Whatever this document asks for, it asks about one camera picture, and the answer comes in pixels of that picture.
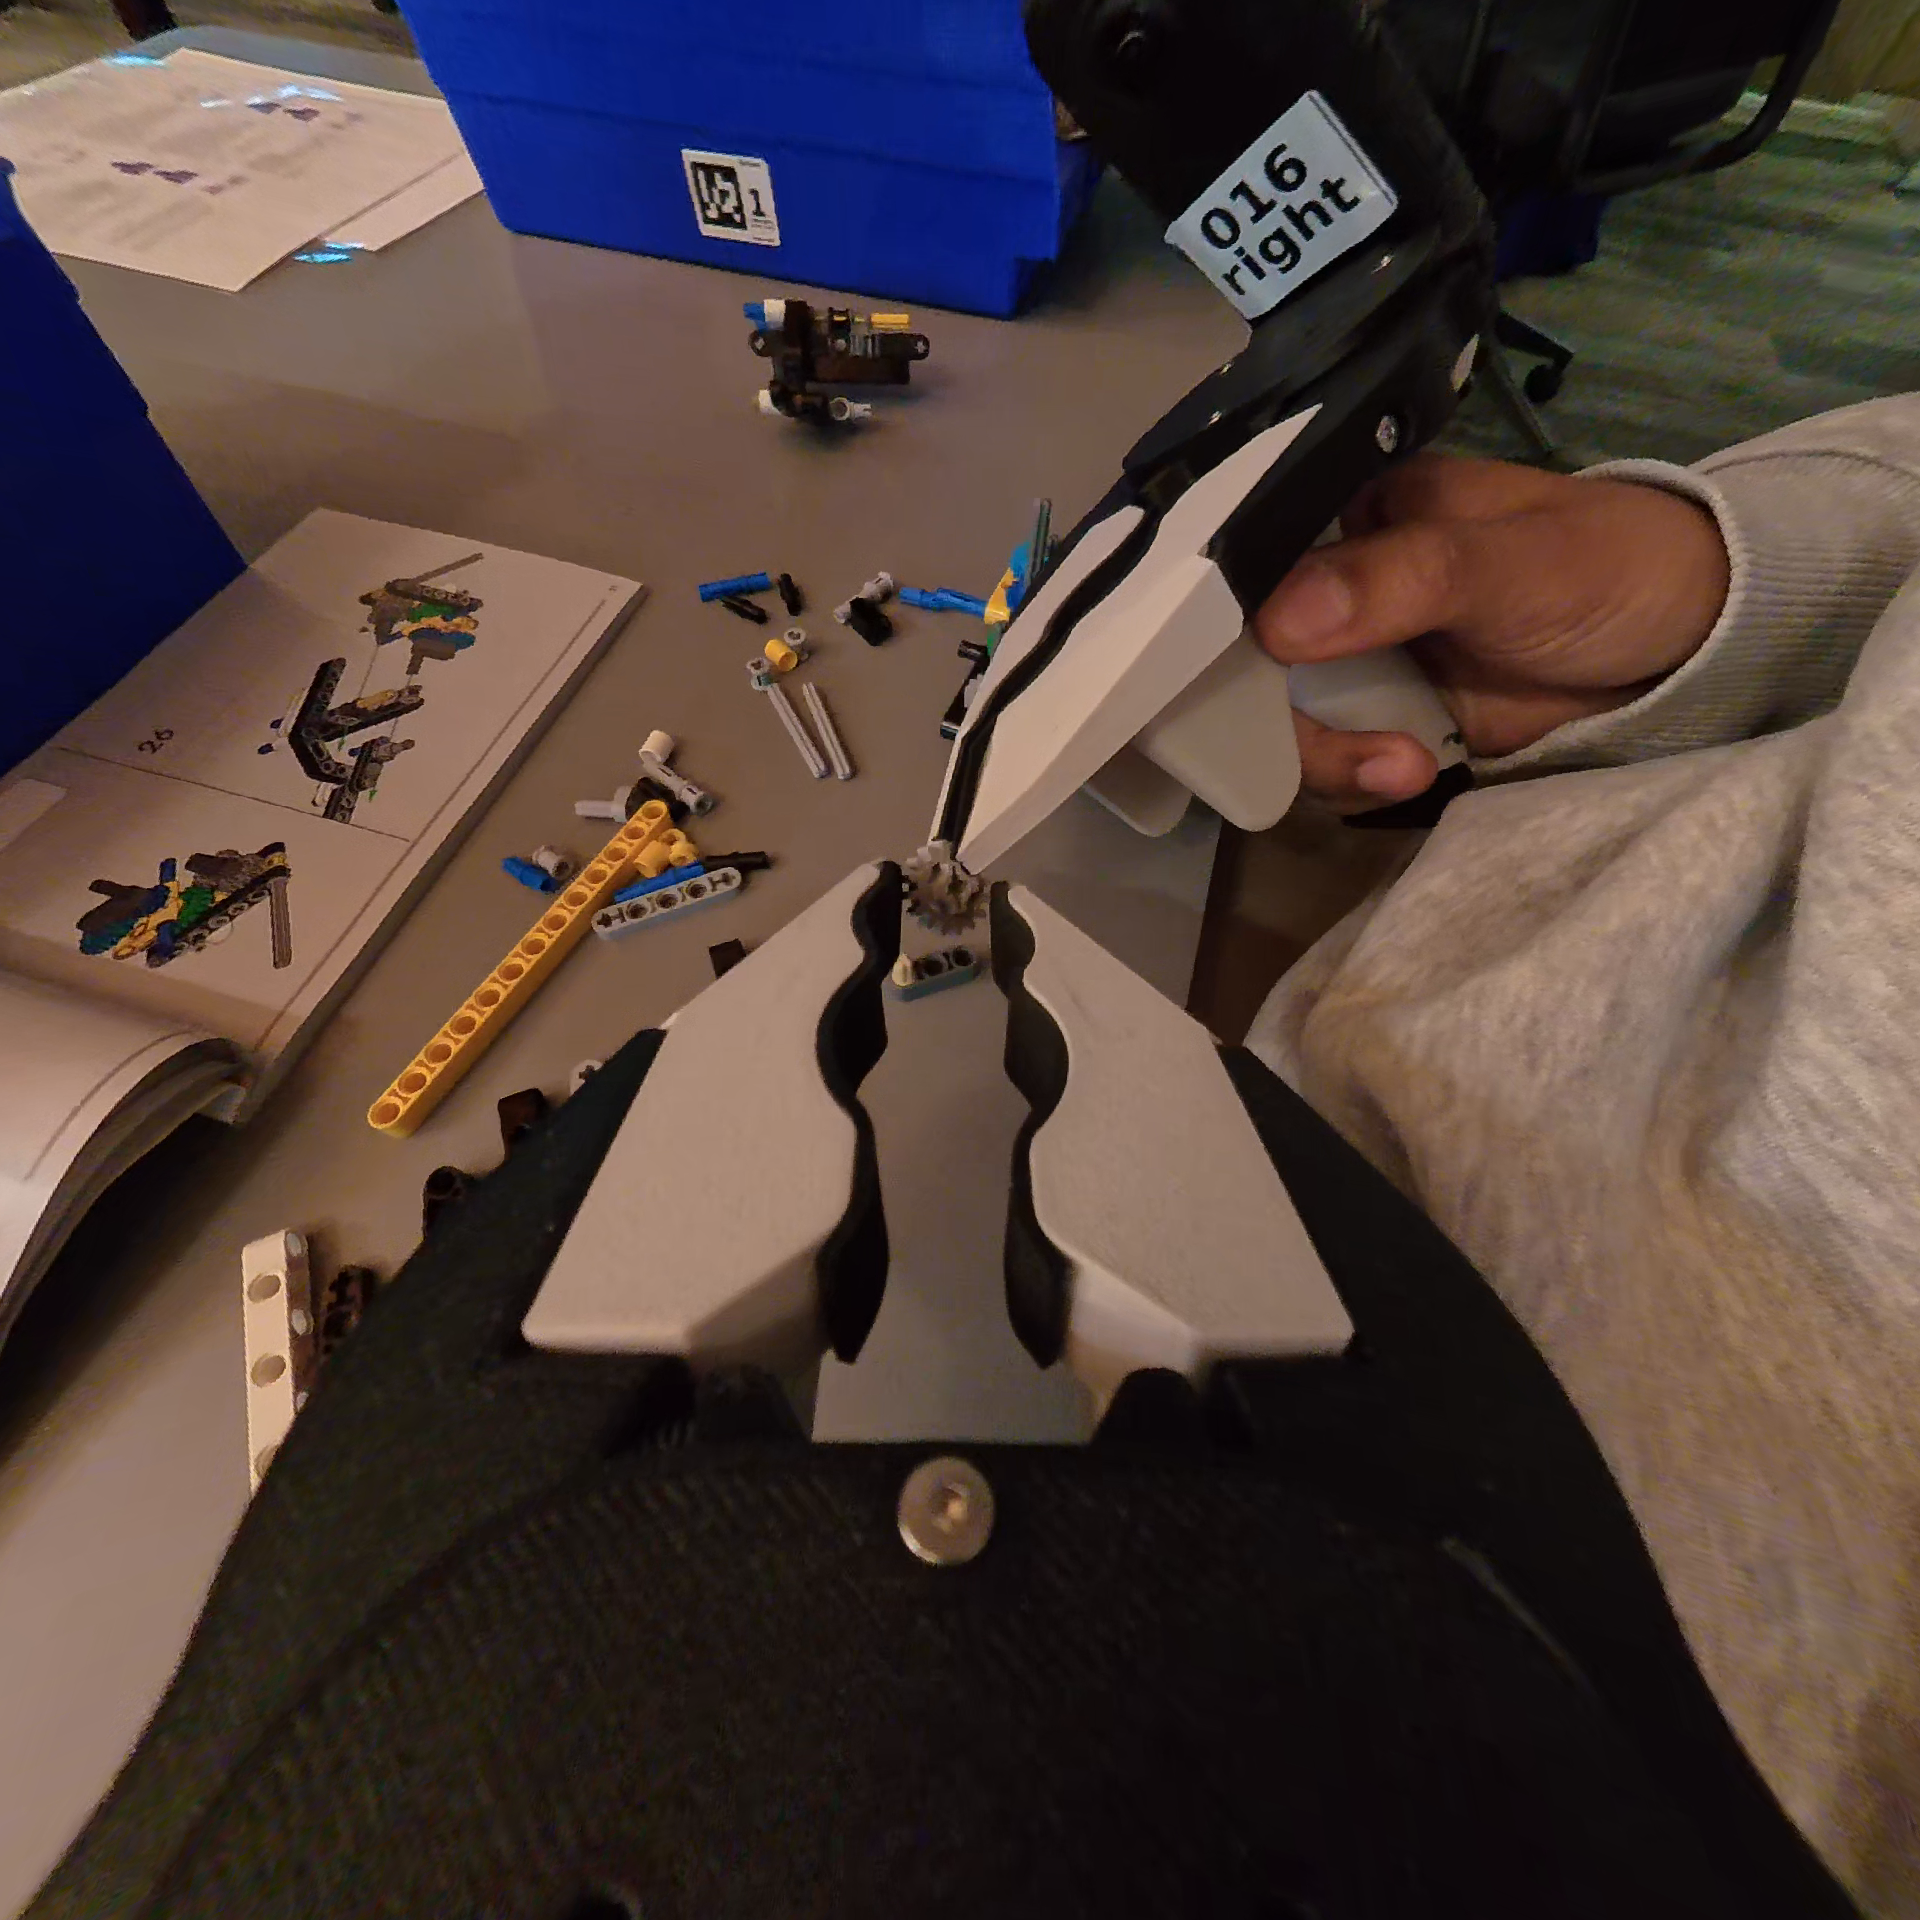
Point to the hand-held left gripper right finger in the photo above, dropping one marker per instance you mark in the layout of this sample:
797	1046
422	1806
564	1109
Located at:
1186	1185

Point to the light grey lego pin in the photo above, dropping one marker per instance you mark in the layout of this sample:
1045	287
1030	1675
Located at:
879	581

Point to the blue plastic bin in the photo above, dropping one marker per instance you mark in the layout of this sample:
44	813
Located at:
839	137
90	495

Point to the white lego beam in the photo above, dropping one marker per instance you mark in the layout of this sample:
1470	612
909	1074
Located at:
275	1349

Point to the black office chair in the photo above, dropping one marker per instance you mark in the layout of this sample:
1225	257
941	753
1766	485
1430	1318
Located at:
1622	76

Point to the grey lego gear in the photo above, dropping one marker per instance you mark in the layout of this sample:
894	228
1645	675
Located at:
943	887

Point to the black lego connector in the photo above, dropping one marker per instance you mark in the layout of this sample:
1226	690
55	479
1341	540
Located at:
868	618

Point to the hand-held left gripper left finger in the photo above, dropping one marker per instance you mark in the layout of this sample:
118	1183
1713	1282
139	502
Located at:
706	1185

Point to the open lego instruction booklet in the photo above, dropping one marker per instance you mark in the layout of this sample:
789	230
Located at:
300	722

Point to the light grey lego axle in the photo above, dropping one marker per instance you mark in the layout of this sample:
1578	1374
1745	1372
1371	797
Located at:
828	732

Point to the black and blue lego assembly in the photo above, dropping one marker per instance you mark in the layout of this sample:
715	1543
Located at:
826	353

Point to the blue and grey lego connector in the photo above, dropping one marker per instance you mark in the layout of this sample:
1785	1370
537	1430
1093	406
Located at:
541	869

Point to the long yellow lego beam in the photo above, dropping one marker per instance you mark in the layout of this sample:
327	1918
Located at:
524	961

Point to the thin light grey lego liftarm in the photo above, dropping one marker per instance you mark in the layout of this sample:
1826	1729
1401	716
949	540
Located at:
669	909

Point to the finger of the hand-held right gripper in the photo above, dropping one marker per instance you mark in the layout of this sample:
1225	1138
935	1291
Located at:
1036	599
1141	662

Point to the grey lego axle with connector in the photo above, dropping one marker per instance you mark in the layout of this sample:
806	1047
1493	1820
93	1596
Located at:
787	722

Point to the person's right forearm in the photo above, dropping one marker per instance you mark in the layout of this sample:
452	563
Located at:
1830	571

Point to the person's right hand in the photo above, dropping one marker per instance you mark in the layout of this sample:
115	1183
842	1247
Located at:
1546	599

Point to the lego gear assembly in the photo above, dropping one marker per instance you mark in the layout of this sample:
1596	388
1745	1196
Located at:
1004	599

